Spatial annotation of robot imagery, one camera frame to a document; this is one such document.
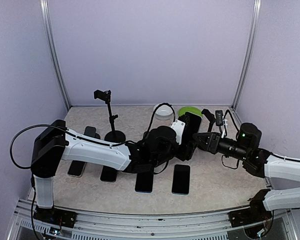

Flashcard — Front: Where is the aluminium front rail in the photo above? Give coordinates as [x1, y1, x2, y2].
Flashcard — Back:
[5, 199, 300, 240]

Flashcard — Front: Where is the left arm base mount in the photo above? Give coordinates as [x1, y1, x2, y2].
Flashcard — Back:
[33, 207, 77, 229]

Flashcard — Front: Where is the aluminium frame post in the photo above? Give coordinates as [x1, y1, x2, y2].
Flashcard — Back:
[39, 0, 72, 111]
[231, 0, 262, 111]

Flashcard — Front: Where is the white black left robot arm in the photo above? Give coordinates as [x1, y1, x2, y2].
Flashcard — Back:
[30, 118, 201, 223]

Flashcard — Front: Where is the blue edged black phone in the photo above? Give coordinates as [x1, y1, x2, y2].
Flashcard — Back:
[134, 172, 154, 193]

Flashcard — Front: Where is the left aluminium frame post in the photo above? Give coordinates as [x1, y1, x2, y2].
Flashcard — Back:
[39, 0, 72, 111]

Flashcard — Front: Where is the tall black pole phone stand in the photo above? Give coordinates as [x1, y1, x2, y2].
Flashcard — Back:
[93, 89, 126, 143]

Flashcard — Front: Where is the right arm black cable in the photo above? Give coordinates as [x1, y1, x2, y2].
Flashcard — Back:
[223, 109, 241, 132]

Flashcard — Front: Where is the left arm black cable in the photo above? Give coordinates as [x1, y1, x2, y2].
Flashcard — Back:
[10, 101, 177, 171]

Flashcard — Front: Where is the purple edged black phone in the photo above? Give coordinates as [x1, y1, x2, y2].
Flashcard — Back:
[100, 166, 118, 183]

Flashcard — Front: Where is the right aluminium frame post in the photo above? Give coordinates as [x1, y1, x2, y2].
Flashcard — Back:
[231, 0, 262, 111]

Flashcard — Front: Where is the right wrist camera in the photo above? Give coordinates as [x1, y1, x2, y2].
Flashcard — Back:
[215, 110, 228, 138]

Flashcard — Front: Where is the short black pole phone stand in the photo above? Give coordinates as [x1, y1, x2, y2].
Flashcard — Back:
[201, 108, 216, 132]

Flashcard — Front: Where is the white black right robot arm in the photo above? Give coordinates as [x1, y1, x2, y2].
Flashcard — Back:
[193, 122, 300, 222]

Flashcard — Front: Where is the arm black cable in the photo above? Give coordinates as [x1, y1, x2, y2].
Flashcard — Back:
[10, 101, 177, 171]
[223, 109, 241, 132]

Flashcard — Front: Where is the white ceramic bowl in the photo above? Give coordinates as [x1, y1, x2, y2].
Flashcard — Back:
[153, 103, 175, 121]

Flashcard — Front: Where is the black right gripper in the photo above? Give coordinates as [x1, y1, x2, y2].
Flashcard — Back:
[192, 132, 250, 161]

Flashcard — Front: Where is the phone with clear case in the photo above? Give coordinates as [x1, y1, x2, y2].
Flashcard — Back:
[67, 160, 86, 178]

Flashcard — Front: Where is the small dark grey phone stand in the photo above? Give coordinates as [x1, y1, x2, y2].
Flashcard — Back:
[84, 126, 101, 139]

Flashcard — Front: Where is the green plate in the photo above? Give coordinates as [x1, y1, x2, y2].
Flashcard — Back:
[178, 106, 203, 117]

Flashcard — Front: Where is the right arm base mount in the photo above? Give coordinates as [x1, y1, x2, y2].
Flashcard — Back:
[228, 208, 273, 228]

